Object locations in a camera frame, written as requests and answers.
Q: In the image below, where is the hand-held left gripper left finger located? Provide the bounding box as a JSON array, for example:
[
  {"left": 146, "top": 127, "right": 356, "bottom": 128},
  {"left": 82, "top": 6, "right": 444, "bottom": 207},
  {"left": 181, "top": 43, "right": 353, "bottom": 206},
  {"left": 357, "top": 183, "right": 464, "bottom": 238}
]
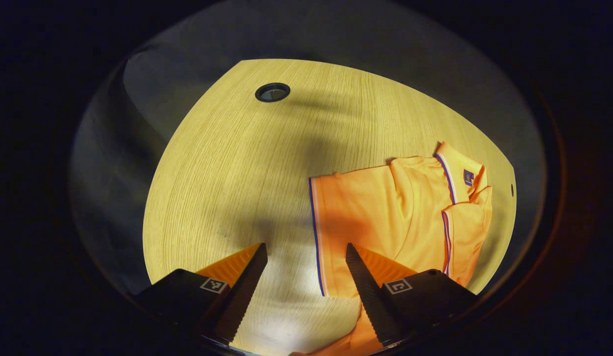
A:
[{"left": 133, "top": 242, "right": 268, "bottom": 346}]

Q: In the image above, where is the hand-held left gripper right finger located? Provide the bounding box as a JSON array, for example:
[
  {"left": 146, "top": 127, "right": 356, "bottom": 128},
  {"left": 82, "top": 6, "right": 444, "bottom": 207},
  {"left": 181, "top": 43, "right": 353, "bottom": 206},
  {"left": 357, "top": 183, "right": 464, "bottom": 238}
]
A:
[{"left": 345, "top": 242, "right": 478, "bottom": 347}]

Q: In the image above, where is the orange T-shirt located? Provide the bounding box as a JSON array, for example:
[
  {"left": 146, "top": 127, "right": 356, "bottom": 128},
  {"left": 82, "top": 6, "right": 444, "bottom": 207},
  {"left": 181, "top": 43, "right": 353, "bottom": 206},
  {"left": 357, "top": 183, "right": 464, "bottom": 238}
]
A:
[{"left": 292, "top": 142, "right": 493, "bottom": 356}]

